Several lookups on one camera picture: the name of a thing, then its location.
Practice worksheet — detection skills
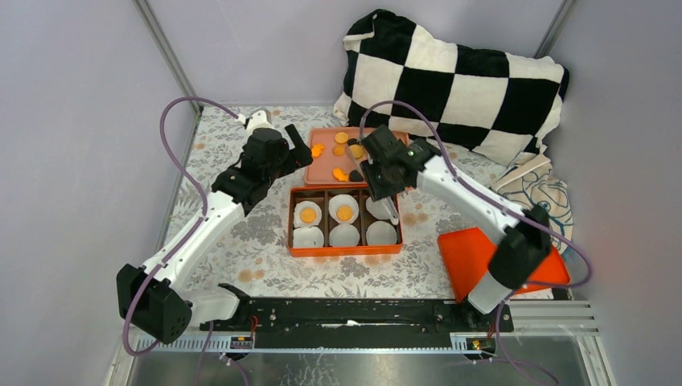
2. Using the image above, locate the orange cookie tin box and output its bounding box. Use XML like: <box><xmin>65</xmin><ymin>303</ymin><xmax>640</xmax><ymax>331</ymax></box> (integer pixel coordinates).
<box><xmin>286</xmin><ymin>184</ymin><xmax>403</xmax><ymax>257</ymax></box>

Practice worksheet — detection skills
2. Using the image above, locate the round golden cookie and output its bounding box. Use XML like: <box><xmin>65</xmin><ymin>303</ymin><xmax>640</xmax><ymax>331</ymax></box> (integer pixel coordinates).
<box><xmin>349</xmin><ymin>145</ymin><xmax>365</xmax><ymax>159</ymax></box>
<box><xmin>299</xmin><ymin>207</ymin><xmax>318</xmax><ymax>224</ymax></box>
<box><xmin>334</xmin><ymin>131</ymin><xmax>349</xmax><ymax>145</ymax></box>
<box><xmin>336</xmin><ymin>205</ymin><xmax>355</xmax><ymax>223</ymax></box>

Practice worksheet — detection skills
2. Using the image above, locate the white paper cup back middle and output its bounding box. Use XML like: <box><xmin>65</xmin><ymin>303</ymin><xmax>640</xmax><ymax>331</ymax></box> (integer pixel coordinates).
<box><xmin>327</xmin><ymin>194</ymin><xmax>359</xmax><ymax>224</ymax></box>

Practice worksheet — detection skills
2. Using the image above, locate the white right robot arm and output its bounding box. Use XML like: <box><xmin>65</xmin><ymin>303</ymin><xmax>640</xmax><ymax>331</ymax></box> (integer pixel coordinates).
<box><xmin>359</xmin><ymin>125</ymin><xmax>552</xmax><ymax>331</ymax></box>

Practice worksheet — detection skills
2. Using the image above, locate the orange tin lid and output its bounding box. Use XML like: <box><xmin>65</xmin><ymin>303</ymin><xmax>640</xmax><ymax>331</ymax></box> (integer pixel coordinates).
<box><xmin>438</xmin><ymin>228</ymin><xmax>570</xmax><ymax>302</ymax></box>

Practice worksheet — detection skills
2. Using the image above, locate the black sandwich cookie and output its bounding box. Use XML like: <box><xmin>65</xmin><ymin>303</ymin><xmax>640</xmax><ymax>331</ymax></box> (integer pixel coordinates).
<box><xmin>348</xmin><ymin>170</ymin><xmax>364</xmax><ymax>183</ymax></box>

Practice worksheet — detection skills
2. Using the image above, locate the beige blue printed cloth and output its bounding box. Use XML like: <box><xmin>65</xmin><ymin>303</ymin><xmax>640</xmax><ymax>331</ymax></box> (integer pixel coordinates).
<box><xmin>491</xmin><ymin>153</ymin><xmax>574</xmax><ymax>240</ymax></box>

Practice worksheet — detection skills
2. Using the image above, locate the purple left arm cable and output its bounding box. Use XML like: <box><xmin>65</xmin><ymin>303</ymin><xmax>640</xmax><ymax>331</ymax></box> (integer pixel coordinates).
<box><xmin>121</xmin><ymin>96</ymin><xmax>240</xmax><ymax>358</ymax></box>

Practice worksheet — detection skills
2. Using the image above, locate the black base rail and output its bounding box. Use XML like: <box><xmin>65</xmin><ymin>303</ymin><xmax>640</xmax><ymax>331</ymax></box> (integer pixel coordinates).
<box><xmin>211</xmin><ymin>290</ymin><xmax>514</xmax><ymax>350</ymax></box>

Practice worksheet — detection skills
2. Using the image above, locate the white paper cup front left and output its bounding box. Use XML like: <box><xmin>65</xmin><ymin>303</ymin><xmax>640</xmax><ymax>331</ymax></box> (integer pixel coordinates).
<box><xmin>292</xmin><ymin>226</ymin><xmax>325</xmax><ymax>248</ymax></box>

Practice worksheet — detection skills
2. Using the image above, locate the white paper cup front middle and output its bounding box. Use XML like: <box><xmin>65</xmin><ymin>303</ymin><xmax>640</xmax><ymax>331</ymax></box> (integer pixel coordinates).
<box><xmin>329</xmin><ymin>224</ymin><xmax>360</xmax><ymax>248</ymax></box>

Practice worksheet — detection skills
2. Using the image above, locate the black white checkered pillow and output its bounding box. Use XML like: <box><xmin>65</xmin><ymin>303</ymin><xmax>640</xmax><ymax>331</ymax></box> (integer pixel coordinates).
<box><xmin>333</xmin><ymin>9</ymin><xmax>569</xmax><ymax>166</ymax></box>

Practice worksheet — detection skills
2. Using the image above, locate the orange fish shaped cookie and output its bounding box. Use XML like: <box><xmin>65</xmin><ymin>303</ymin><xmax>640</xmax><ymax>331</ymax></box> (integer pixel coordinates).
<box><xmin>332</xmin><ymin>168</ymin><xmax>350</xmax><ymax>182</ymax></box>
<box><xmin>310</xmin><ymin>143</ymin><xmax>326</xmax><ymax>158</ymax></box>

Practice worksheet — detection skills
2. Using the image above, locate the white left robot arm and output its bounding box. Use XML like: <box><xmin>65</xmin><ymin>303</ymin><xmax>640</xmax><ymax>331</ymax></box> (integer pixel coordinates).
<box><xmin>117</xmin><ymin>109</ymin><xmax>313</xmax><ymax>344</ymax></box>

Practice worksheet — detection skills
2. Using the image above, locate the white paper cup front right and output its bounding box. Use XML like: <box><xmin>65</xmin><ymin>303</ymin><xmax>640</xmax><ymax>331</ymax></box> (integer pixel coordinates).
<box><xmin>365</xmin><ymin>221</ymin><xmax>397</xmax><ymax>245</ymax></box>

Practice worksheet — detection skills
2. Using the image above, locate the white paper cup back left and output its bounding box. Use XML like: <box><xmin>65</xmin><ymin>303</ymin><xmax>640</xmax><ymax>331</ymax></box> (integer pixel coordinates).
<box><xmin>293</xmin><ymin>200</ymin><xmax>323</xmax><ymax>228</ymax></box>

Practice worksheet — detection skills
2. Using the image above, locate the pink cookie tray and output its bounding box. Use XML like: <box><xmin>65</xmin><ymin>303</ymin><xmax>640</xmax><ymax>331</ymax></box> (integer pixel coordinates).
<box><xmin>303</xmin><ymin>126</ymin><xmax>417</xmax><ymax>193</ymax></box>

